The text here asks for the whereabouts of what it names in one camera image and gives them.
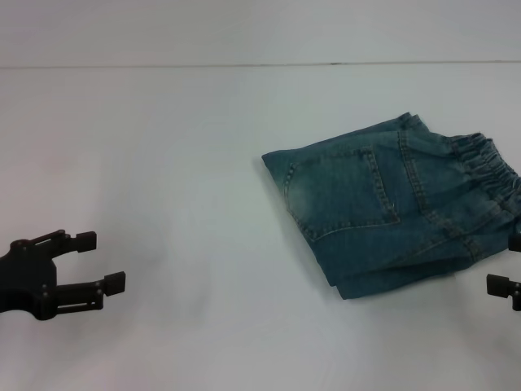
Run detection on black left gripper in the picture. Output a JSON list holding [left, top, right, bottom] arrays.
[[0, 229, 127, 321]]

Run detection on blue denim shorts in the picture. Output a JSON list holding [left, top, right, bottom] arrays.
[[260, 112, 521, 301]]

